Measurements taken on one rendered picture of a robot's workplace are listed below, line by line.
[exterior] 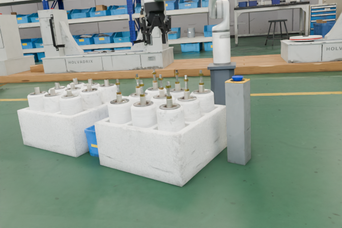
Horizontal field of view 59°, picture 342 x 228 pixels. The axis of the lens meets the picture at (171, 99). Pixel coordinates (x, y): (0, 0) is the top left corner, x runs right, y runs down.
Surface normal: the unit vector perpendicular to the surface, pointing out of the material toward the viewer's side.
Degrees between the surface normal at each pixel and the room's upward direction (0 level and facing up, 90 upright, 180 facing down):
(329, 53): 90
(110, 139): 90
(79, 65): 90
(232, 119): 90
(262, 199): 0
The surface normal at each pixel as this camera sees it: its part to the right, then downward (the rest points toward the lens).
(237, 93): -0.55, 0.24
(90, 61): -0.22, 0.25
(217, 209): -0.07, -0.97
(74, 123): 0.84, 0.07
